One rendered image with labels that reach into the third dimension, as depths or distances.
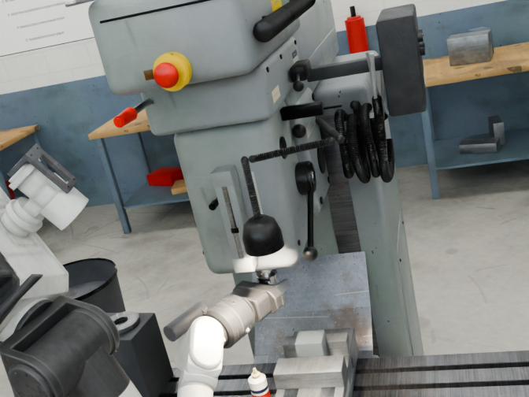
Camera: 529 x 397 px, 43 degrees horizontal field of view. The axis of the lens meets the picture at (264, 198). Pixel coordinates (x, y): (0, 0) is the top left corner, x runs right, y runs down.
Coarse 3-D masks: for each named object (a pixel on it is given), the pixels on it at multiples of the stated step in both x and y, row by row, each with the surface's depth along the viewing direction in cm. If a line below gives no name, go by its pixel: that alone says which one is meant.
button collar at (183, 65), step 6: (168, 54) 105; (174, 54) 105; (180, 54) 106; (156, 60) 106; (162, 60) 106; (168, 60) 106; (174, 60) 105; (180, 60) 105; (186, 60) 106; (156, 66) 106; (180, 66) 106; (186, 66) 106; (180, 72) 106; (186, 72) 106; (180, 78) 106; (186, 78) 106; (180, 84) 107; (186, 84) 108; (168, 90) 108; (174, 90) 108
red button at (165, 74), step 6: (162, 66) 103; (168, 66) 103; (174, 66) 104; (156, 72) 104; (162, 72) 103; (168, 72) 103; (174, 72) 103; (156, 78) 104; (162, 78) 104; (168, 78) 104; (174, 78) 104; (162, 84) 104; (168, 84) 104; (174, 84) 105
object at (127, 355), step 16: (128, 320) 161; (144, 320) 162; (128, 336) 157; (144, 336) 160; (160, 336) 167; (128, 352) 157; (144, 352) 160; (160, 352) 166; (128, 368) 159; (144, 368) 159; (160, 368) 166; (144, 384) 159; (160, 384) 165
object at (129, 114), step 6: (144, 102) 118; (150, 102) 120; (132, 108) 113; (138, 108) 115; (144, 108) 118; (120, 114) 110; (126, 114) 110; (132, 114) 112; (114, 120) 109; (120, 120) 109; (126, 120) 110; (132, 120) 112; (120, 126) 109
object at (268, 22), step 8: (296, 0) 131; (304, 0) 134; (312, 0) 142; (280, 8) 119; (288, 8) 121; (296, 8) 125; (304, 8) 132; (264, 16) 114; (272, 16) 110; (280, 16) 113; (288, 16) 117; (296, 16) 124; (256, 24) 106; (264, 24) 105; (272, 24) 106; (280, 24) 110; (288, 24) 118; (256, 32) 106; (264, 32) 106; (272, 32) 105; (264, 40) 106
